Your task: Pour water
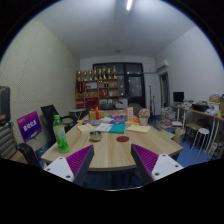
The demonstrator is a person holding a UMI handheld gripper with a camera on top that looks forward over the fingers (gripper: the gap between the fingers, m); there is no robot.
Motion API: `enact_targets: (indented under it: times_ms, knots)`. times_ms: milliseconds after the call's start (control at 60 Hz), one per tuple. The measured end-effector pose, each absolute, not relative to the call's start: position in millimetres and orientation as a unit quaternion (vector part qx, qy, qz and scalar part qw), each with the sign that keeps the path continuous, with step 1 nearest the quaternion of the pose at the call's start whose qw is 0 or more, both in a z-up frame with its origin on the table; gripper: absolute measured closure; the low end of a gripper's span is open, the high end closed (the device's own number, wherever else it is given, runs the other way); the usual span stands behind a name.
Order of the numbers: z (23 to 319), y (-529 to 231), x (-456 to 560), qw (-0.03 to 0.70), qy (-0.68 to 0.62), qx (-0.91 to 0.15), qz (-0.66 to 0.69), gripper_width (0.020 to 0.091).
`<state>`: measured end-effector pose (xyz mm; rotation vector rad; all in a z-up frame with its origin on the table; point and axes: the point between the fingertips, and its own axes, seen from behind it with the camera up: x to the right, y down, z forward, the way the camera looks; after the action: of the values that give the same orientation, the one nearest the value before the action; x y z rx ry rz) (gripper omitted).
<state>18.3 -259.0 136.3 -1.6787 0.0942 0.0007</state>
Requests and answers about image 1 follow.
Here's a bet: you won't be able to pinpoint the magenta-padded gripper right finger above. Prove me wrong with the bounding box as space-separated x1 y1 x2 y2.
130 143 185 186

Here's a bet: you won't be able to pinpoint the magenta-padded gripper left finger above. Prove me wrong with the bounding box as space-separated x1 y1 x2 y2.
43 144 95 187

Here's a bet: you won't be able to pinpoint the green tea drink bottle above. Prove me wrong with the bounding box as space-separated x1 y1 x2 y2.
52 114 70 154

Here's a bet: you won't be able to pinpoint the black chair armrest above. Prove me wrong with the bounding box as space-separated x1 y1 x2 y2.
15 142 43 169

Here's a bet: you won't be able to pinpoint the small cream book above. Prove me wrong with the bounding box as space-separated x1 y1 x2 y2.
76 123 98 134

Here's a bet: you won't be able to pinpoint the small metal cup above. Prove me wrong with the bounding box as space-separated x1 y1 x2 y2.
89 130 103 142

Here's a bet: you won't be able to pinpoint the white round stool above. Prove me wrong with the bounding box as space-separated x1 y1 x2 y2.
190 127 210 156

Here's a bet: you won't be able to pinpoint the purple sign board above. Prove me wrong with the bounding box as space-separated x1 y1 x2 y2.
16 110 43 143

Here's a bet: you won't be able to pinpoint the flat round red coaster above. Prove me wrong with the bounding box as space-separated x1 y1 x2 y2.
115 135 130 143

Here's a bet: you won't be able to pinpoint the black office chair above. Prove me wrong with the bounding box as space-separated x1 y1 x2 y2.
40 104 78 141

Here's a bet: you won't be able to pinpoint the orange red book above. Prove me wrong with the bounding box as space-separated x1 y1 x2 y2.
125 117 141 125

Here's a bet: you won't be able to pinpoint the pink flowers in white pot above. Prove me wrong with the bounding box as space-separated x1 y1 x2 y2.
138 108 151 126

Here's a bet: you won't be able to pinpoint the white printed booklet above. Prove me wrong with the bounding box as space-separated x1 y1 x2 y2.
94 122 114 133

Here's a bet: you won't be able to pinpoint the teal book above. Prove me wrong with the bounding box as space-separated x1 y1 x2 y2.
108 123 127 135

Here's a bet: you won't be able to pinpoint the cluttered wooden side desk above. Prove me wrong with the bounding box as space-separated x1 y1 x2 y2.
171 103 224 158

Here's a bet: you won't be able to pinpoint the yellow gift box red ribbon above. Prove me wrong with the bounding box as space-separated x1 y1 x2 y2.
88 106 106 121

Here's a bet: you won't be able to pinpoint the upright beige card box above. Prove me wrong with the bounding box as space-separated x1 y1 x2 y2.
125 106 135 120

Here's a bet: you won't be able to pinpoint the blue colourful book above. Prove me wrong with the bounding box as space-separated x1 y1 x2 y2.
109 118 128 125

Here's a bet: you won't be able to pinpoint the white flat book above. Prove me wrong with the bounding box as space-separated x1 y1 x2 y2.
99 116 114 124

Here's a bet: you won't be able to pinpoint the pink patterned box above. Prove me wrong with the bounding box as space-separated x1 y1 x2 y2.
109 113 126 120

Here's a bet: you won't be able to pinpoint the computer monitor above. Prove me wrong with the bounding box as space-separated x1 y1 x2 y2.
172 91 185 103

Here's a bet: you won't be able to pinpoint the wooden shelf unit with trophies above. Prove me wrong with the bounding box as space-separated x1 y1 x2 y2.
75 65 120 109

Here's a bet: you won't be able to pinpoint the dark glass door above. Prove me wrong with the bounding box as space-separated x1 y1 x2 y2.
92 62 146 108

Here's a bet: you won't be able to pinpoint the white wall air conditioner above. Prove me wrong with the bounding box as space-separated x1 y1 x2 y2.
155 59 170 72

